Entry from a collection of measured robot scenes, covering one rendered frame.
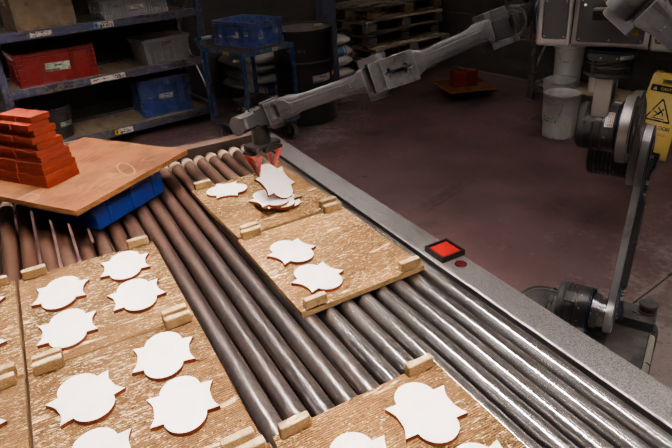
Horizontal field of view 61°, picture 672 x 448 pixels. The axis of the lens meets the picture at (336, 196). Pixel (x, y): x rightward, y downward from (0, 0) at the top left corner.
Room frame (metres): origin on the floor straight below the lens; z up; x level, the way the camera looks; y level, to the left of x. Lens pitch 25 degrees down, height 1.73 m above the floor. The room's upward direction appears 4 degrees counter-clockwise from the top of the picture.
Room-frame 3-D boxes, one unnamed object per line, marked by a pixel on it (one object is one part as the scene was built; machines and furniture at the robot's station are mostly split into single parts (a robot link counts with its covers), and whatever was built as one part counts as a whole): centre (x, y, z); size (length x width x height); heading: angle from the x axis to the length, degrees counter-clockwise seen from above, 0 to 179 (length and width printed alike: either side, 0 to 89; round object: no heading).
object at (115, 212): (1.75, 0.80, 0.97); 0.31 x 0.31 x 0.10; 64
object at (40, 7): (5.11, 2.44, 1.26); 0.49 x 0.38 x 0.34; 132
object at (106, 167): (1.79, 0.85, 1.03); 0.50 x 0.50 x 0.02; 64
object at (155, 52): (5.62, 1.60, 0.76); 0.50 x 0.36 x 0.24; 131
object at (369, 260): (1.32, 0.04, 0.93); 0.41 x 0.35 x 0.02; 28
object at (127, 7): (5.49, 1.79, 1.16); 0.60 x 0.40 x 0.15; 128
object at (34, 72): (5.08, 2.42, 0.78); 0.66 x 0.45 x 0.28; 125
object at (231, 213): (1.69, 0.24, 0.93); 0.41 x 0.35 x 0.02; 31
